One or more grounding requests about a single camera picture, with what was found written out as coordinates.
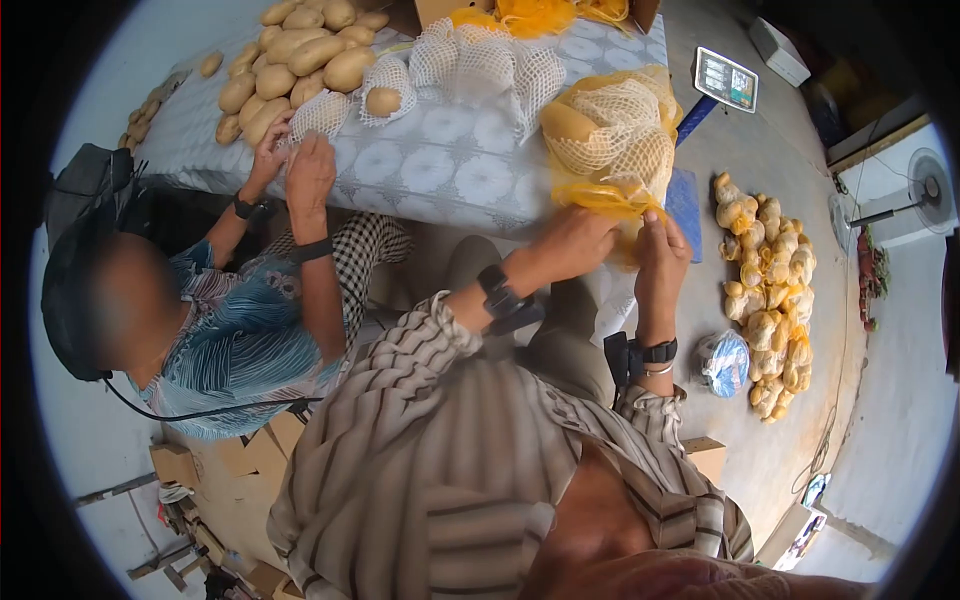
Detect person's right hand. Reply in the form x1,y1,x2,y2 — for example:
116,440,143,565
633,209,694,340

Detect person's left hand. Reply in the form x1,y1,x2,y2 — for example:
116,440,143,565
521,207,624,291

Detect person's right fingers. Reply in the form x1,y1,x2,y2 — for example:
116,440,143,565
657,213,693,265

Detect person's right thumb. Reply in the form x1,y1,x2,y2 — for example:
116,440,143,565
635,210,660,260

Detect person's left fingers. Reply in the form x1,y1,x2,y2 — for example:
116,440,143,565
581,209,624,258

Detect yellow mesh bag of potatoes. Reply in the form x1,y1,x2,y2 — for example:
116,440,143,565
539,63,684,271

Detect white plastic bag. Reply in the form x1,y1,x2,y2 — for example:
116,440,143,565
588,262,640,348

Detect black wrist band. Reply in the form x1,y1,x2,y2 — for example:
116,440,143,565
603,331,680,388
476,264,547,337

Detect pile of bagged potatoes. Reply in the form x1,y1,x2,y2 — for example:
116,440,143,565
712,171,819,426

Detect blue and white plastic bundle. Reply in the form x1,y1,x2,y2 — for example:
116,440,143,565
693,329,752,399

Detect patterned grey table cloth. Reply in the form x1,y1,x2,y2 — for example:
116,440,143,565
135,13,673,243

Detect platform weighing scale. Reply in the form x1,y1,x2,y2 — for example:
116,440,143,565
663,45,761,264

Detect pile of white foam nets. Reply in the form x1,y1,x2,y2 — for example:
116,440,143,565
408,18,568,144

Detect white box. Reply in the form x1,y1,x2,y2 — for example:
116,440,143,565
748,16,813,88

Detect small cardboard box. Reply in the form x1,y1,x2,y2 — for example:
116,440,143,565
149,442,201,487
678,436,728,486

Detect cardboard box of yellow nets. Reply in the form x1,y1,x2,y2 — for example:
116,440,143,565
412,0,663,40

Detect potato in white foam net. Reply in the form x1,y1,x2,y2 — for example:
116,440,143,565
357,56,419,128

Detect white standing fan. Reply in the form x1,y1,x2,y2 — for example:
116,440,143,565
828,147,958,258

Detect person's body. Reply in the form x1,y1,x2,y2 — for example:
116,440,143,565
266,351,756,600

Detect white foam net sleeve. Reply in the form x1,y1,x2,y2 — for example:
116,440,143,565
288,90,353,145

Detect pile of loose potatoes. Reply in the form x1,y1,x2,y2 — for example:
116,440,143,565
215,0,392,148

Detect flat cardboard sheets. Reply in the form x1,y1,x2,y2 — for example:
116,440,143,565
216,411,309,483

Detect row of small potatoes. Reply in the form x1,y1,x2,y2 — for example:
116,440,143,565
116,70,190,156

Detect black bag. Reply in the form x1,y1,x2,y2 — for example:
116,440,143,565
45,142,138,250

